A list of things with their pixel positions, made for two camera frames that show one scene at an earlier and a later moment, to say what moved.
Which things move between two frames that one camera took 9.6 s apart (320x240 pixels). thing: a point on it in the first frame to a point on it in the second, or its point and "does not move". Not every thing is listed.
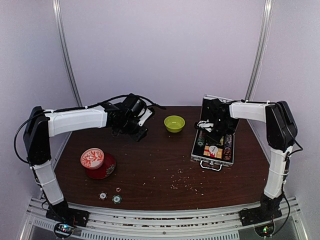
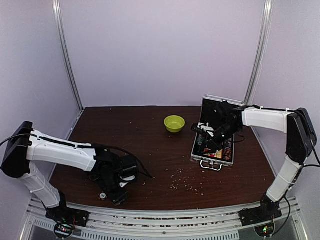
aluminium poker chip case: (213, 143) does not move
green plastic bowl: (174, 124) does not move
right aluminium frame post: (258, 56) does not move
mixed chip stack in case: (227, 152) does not move
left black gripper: (138, 135) to (116, 198)
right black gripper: (216, 139) to (210, 142)
